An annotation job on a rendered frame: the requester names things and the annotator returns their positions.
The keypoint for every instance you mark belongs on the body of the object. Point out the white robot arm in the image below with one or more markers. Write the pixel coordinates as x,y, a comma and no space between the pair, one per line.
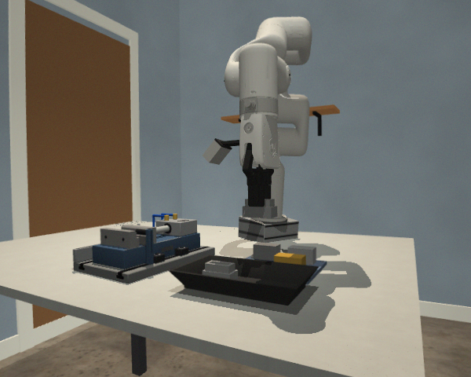
259,78

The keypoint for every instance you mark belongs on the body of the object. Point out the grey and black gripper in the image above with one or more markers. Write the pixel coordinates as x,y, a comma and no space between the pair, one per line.
259,147

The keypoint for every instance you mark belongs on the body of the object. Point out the golden yellow block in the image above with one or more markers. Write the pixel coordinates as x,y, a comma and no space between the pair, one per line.
299,259

